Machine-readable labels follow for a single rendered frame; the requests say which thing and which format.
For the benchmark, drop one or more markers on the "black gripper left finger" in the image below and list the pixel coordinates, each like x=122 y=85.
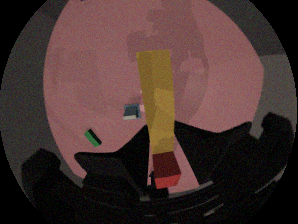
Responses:
x=129 y=162

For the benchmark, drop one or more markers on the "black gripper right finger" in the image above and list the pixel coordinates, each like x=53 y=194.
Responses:
x=203 y=149

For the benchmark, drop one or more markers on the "small green block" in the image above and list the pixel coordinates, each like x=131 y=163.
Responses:
x=91 y=136

